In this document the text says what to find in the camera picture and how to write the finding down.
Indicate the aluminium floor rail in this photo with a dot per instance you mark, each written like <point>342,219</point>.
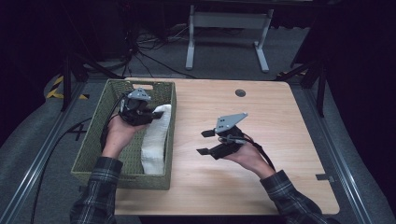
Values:
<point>37,158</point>
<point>336,149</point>

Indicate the grey round table grommet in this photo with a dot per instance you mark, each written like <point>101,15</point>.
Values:
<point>240,93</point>

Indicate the person's right hand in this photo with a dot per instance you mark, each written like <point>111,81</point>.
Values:
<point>249,157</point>

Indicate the grey tape piece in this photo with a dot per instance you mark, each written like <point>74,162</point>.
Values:
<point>325,178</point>

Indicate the black tripod stand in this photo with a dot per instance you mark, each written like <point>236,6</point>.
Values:
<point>321,93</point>
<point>66,84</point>

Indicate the white bear print cloth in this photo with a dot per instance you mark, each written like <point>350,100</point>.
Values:
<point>155,140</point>

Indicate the green woven basket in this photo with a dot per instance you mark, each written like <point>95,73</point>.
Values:
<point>93,140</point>

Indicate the person's left hand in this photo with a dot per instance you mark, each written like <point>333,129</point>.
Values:
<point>118,137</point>

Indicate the grey metal table frame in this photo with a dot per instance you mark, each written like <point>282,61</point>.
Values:
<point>230,19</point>

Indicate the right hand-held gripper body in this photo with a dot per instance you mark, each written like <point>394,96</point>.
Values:
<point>229,140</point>

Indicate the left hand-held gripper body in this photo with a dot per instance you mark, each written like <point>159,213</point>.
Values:
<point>134,110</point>

